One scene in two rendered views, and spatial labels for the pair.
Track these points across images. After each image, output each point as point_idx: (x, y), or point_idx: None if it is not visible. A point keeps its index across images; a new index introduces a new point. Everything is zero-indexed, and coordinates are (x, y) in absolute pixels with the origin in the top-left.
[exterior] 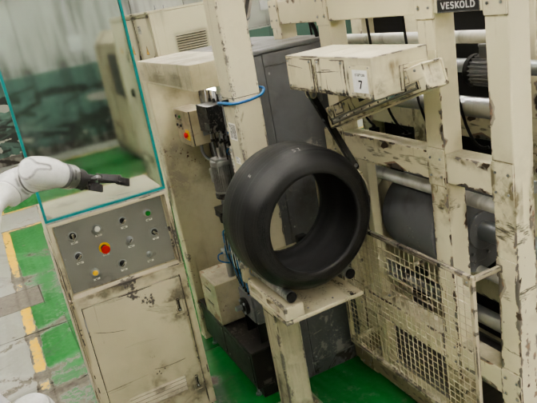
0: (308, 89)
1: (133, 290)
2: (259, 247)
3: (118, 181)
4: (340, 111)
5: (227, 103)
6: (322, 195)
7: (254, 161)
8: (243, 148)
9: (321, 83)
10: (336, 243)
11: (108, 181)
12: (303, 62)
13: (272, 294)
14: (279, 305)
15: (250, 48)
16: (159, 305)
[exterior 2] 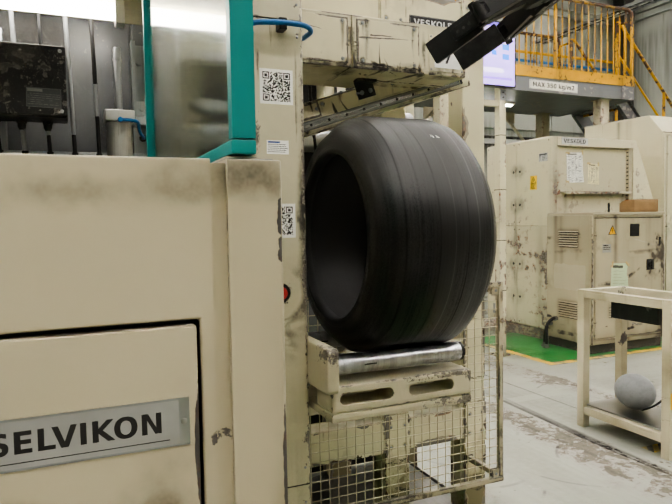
0: (332, 60)
1: None
2: (496, 241)
3: (519, 33)
4: (314, 115)
5: (305, 23)
6: (310, 237)
7: (401, 123)
8: (303, 119)
9: (367, 53)
10: (346, 306)
11: (535, 18)
12: (326, 20)
13: (413, 374)
14: (453, 371)
15: None
16: None
